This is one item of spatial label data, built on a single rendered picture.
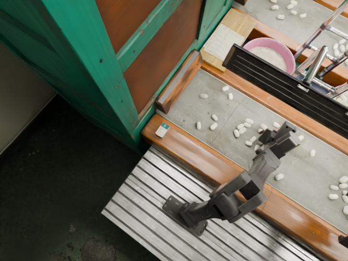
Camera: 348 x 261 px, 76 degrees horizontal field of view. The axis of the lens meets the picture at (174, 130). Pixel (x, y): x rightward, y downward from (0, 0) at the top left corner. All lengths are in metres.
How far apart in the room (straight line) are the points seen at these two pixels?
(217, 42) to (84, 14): 0.85
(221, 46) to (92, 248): 1.50
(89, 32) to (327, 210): 1.06
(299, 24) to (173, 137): 0.88
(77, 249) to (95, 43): 1.57
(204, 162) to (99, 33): 0.68
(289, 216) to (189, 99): 0.63
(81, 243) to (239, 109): 1.37
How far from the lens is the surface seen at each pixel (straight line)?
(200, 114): 1.01
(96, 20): 0.40
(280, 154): 0.87
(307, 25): 1.44
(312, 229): 1.09
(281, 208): 1.03
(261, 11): 1.39
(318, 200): 1.14
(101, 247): 1.79
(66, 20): 0.36
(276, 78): 0.75
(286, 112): 1.11
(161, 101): 0.89
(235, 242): 1.08
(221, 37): 1.18
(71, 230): 1.83
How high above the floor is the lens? 1.69
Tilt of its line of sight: 75 degrees down
